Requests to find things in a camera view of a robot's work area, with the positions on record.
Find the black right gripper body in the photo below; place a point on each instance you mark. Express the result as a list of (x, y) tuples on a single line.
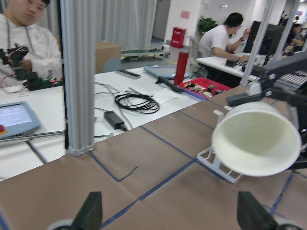
[(286, 80)]

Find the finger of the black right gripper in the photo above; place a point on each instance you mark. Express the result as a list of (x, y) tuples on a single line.
[(243, 98), (301, 162)]

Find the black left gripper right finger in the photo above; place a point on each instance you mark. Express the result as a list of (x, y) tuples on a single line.
[(251, 215)]

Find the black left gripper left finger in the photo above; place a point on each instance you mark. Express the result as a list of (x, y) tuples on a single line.
[(90, 215)]

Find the pale green plastic cup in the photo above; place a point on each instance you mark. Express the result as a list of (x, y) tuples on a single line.
[(255, 139)]

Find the red parts tray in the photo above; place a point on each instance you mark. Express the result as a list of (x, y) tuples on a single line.
[(203, 88)]

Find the person in white shirt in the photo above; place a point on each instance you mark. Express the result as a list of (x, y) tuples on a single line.
[(216, 42)]

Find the red cylinder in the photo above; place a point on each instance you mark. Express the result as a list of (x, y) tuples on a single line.
[(181, 67)]

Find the black monitor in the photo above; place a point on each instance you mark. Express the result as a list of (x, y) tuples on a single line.
[(270, 41)]

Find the green potted plant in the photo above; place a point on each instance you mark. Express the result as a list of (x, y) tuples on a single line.
[(205, 24)]

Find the black power adapter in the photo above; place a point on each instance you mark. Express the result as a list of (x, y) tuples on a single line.
[(114, 120)]

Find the reacher grabber tool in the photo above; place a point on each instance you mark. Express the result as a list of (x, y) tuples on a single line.
[(33, 136)]

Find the teach pendant tablet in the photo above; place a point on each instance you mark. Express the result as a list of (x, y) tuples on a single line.
[(17, 119)]

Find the seated person white hoodie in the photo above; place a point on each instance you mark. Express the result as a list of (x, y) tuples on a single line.
[(18, 25)]

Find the white wire cup rack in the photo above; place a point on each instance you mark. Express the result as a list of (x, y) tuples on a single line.
[(208, 156)]

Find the aluminium frame post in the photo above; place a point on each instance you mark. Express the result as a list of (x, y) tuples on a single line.
[(78, 44)]

